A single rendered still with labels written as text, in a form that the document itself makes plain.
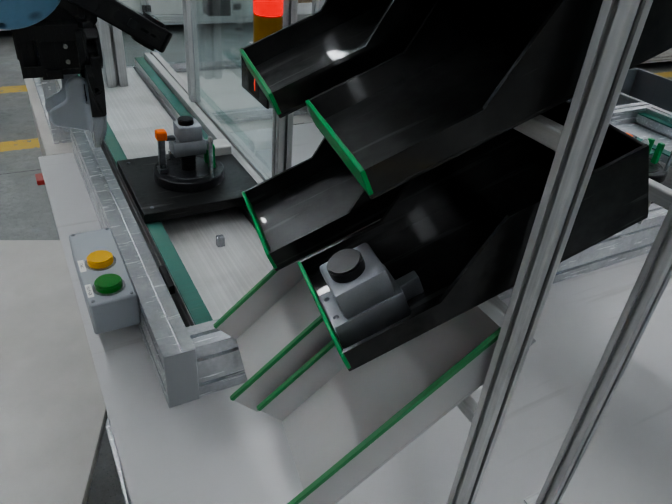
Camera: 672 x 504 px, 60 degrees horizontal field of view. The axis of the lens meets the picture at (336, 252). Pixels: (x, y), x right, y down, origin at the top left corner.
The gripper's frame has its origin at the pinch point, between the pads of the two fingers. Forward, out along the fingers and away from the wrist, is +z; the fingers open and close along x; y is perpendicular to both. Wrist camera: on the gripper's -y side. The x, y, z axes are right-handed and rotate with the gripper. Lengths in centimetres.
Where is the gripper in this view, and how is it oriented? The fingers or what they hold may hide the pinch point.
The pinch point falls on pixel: (101, 135)
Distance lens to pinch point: 77.7
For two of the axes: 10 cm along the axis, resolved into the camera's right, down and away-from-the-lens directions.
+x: 4.7, 5.2, -7.1
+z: -0.8, 8.3, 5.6
